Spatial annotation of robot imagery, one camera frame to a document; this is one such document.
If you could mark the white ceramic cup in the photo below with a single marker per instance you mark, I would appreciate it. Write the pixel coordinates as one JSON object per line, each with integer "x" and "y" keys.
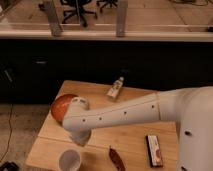
{"x": 70, "y": 160}

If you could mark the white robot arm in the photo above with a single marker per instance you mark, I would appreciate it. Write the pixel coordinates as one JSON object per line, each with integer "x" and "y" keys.
{"x": 192, "y": 108}

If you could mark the orange ceramic bowl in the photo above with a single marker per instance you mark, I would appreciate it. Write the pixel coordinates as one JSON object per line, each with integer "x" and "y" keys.
{"x": 60, "y": 105}

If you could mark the small cream tube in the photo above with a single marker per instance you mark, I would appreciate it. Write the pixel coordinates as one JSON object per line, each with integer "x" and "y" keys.
{"x": 115, "y": 89}

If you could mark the black chocolate bar box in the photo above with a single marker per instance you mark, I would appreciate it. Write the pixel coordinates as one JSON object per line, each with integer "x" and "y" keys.
{"x": 154, "y": 151}

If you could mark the black office chair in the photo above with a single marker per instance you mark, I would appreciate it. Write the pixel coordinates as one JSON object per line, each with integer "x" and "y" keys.
{"x": 78, "y": 10}
{"x": 106, "y": 2}

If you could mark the black device floor corner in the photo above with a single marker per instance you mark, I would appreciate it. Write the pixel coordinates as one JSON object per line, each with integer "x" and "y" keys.
{"x": 9, "y": 166}

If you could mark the left grey metal post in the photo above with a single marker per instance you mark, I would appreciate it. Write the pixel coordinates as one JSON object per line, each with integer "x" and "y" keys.
{"x": 52, "y": 17}

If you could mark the grey metal post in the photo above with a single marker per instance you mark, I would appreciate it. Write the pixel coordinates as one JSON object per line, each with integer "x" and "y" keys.
{"x": 52, "y": 17}
{"x": 121, "y": 17}

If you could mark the right grey metal post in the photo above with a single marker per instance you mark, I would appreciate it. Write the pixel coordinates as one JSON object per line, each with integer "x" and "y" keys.
{"x": 121, "y": 17}

